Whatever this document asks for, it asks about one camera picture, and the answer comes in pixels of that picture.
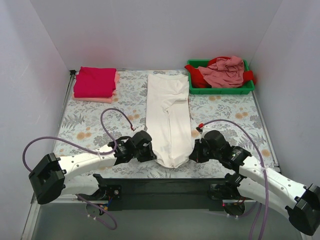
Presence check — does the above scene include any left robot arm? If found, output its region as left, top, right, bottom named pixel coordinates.
left=28, top=130, right=157, bottom=205

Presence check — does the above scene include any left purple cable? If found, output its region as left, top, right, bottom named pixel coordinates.
left=21, top=107, right=137, bottom=231

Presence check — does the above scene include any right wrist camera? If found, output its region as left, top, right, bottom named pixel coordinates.
left=196, top=123, right=208, bottom=134

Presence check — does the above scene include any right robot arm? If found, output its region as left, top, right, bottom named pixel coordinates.
left=189, top=130, right=320, bottom=236

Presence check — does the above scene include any green plastic tray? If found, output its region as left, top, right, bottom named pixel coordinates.
left=188, top=59, right=255, bottom=95

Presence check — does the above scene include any crumpled pink t-shirt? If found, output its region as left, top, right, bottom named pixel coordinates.
left=197, top=56, right=245, bottom=88

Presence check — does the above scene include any aluminium frame rail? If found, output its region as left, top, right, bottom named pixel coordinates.
left=30, top=193, right=79, bottom=204

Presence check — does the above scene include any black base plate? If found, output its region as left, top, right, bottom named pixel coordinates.
left=77, top=177, right=257, bottom=211

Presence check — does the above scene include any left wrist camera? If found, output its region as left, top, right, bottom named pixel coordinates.
left=131, top=125, right=145, bottom=133

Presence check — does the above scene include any crumpled red t-shirt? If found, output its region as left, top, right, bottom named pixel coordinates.
left=185, top=56, right=254, bottom=88

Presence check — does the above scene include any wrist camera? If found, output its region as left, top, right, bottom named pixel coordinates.
left=131, top=125, right=145, bottom=133
left=196, top=123, right=208, bottom=134

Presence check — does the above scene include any folded peach t-shirt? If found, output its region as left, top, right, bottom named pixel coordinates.
left=71, top=71, right=121, bottom=104

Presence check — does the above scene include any white printed t-shirt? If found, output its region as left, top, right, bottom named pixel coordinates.
left=146, top=73, right=193, bottom=169

